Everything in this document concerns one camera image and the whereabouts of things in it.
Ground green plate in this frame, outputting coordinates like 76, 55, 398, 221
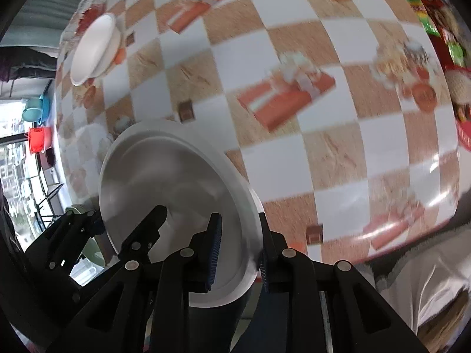
65, 206, 107, 266

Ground white round bowl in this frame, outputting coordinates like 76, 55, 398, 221
69, 13, 118, 86

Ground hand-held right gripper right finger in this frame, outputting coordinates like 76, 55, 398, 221
258, 212, 429, 353

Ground red tray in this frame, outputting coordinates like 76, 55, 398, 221
383, 0, 471, 151

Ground pile of snack packets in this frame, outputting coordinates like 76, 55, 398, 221
399, 0, 471, 122

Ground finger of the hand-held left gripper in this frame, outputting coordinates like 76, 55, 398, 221
24, 209, 111, 302
118, 205, 168, 265

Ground teal plastic basin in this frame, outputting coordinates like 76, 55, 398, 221
21, 95, 52, 123

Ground light grey cloth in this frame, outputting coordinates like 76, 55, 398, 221
362, 224, 471, 353

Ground red plastic bucket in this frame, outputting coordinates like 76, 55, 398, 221
29, 126, 51, 154

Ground white wide-rim plate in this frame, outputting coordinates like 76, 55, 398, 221
99, 119, 265, 307

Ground white deep bowl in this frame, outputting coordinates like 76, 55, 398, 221
94, 24, 124, 78

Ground checkered printed tablecloth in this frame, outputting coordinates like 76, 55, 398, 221
54, 0, 462, 265

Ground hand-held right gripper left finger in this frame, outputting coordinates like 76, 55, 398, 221
48, 212, 223, 353

